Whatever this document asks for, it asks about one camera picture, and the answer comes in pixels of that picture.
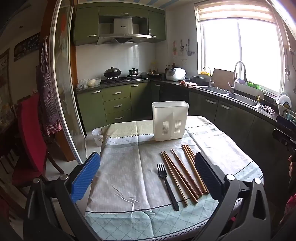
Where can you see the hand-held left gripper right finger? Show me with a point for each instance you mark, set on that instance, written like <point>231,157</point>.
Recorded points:
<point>208,176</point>

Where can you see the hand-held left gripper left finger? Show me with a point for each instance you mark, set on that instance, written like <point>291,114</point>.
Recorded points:
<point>85,178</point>

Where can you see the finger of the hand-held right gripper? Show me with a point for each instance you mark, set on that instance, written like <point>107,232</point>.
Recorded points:
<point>286,122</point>
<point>284,140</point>

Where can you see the row of brown chopsticks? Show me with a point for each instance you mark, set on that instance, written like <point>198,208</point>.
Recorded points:
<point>182,176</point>

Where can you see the black plastic fork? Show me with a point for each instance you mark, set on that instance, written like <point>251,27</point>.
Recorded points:
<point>167,187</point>

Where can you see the white plastic utensil holder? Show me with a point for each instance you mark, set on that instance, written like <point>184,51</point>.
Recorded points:
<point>170,115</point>

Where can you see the person's right hand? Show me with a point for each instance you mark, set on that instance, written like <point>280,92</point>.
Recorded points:
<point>293,169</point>

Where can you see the dish rack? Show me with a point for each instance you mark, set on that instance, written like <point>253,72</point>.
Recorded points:
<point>288,113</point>

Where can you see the white plate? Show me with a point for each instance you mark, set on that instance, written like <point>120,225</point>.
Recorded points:
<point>284,100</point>

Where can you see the crumpled dark plastic bag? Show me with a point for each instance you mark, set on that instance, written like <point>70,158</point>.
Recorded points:
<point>267,109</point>

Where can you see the small brass tap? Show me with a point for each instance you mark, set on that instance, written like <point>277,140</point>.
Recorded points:
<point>257,99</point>

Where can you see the dark kitchen countertop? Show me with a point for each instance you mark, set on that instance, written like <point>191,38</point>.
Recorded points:
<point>249,105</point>

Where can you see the white plastic bin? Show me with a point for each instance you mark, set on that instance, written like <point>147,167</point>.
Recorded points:
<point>97,139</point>

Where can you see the pale checked tablecloth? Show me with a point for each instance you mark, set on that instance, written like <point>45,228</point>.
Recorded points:
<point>129,166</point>

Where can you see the green plastic basin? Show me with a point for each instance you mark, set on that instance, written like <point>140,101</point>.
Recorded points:
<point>254,85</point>

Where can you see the steel double sink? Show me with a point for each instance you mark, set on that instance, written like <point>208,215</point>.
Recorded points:
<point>240,98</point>

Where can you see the hanging metal spoon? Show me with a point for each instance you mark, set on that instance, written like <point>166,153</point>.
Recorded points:
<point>287,69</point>

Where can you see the dark base cabinets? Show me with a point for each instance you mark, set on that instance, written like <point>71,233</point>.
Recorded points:
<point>231,120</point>

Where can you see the purple plastic basin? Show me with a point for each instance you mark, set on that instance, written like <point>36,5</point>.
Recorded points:
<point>242,81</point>

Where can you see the red patterned clothing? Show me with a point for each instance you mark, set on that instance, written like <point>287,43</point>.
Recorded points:
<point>291,208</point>

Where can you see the tall steel faucet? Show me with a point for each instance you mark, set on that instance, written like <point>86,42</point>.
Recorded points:
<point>235,76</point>

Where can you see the red upholstered chair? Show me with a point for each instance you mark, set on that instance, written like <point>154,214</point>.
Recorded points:
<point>30,129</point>

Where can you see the wooden cutting board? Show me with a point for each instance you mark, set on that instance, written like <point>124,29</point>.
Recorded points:
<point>222,77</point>

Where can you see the green base cabinets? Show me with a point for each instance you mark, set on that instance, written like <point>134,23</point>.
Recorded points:
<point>115,102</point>

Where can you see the small steel faucet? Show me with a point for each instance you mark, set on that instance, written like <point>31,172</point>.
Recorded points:
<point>210,78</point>

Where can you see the kitchen window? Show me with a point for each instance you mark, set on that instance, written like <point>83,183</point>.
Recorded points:
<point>231,51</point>

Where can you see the checkered hanging apron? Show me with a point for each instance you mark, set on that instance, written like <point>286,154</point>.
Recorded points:
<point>47,92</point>

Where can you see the white plastic bag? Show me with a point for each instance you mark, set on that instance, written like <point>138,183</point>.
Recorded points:
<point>81,84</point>

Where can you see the pink dish cloth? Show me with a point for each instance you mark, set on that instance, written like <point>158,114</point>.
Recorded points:
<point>188,83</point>

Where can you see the yellow sponge holder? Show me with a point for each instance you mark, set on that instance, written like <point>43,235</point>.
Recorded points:
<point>205,73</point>

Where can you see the clear bag of pale food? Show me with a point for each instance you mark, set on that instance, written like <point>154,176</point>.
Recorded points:
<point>92,82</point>

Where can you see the black cooking pot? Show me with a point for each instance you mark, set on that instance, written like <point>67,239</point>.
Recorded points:
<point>198,80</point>

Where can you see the frosted sliding glass door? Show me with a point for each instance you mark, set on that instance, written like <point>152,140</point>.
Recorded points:
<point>67,81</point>

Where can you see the cluttered wooden table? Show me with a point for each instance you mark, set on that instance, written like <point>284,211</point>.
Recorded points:
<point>7,115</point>

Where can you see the black gas stove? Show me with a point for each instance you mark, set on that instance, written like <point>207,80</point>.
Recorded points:
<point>124,79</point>

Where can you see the white rice cooker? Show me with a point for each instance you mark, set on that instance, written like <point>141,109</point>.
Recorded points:
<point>175,74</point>

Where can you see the black wok with lid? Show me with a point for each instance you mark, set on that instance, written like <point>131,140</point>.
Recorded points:
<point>112,73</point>

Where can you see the black frying pan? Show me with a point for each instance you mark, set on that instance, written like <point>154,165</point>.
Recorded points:
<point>156,74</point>

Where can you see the small black pot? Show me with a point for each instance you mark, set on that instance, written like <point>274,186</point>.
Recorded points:
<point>133,72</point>

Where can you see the hanging metal scoop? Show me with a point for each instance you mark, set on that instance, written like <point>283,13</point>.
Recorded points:
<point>189,52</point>

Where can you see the striped window blind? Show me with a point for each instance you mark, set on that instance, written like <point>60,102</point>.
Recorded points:
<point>231,10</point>

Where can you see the hanging metal ladle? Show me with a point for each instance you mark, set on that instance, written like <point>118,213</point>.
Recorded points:
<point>181,47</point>

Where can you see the red hanging ornament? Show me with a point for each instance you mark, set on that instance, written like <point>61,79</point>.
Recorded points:
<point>174,48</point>

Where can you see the steel range hood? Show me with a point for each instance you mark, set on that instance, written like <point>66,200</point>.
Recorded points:
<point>123,32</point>

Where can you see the white wall outlet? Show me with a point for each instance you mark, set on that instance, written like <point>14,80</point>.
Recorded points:
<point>184,61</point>

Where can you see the framed wall picture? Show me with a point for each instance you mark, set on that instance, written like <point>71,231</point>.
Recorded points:
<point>4,69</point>

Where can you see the dark wall poster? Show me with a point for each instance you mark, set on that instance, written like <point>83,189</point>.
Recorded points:
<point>26,47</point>

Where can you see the green wall cabinets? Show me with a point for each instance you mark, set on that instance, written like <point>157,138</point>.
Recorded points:
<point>85,25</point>

